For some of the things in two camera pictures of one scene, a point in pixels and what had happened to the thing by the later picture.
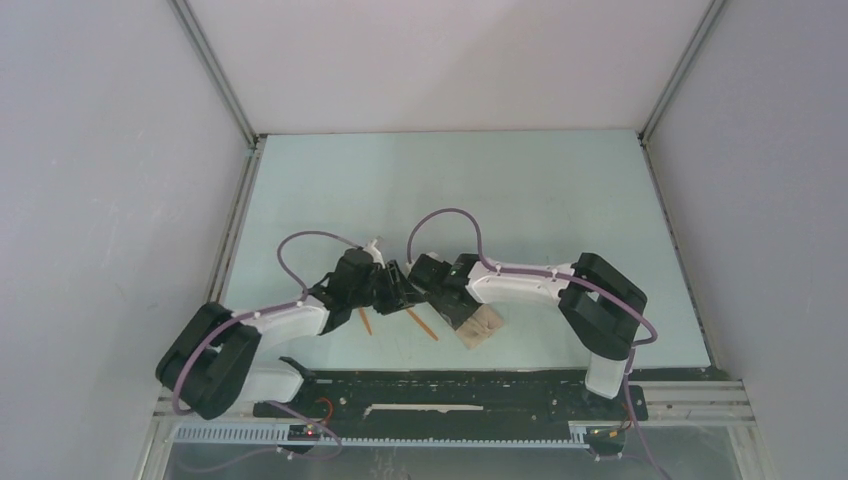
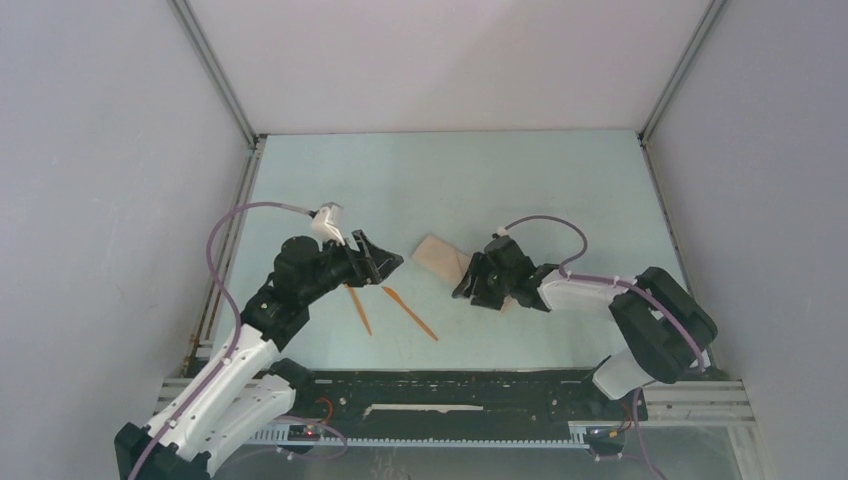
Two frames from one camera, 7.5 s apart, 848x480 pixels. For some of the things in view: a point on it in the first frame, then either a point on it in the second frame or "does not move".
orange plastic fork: x=366 y=320 does not move
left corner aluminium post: x=216 y=71 does not move
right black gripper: x=453 y=318 → x=479 y=265
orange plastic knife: x=421 y=323 does not move
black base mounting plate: x=454 y=396 does not move
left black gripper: x=399 y=295 → x=371 y=269
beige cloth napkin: x=480 y=326 → x=444 y=260
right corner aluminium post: x=699 y=38 does not move
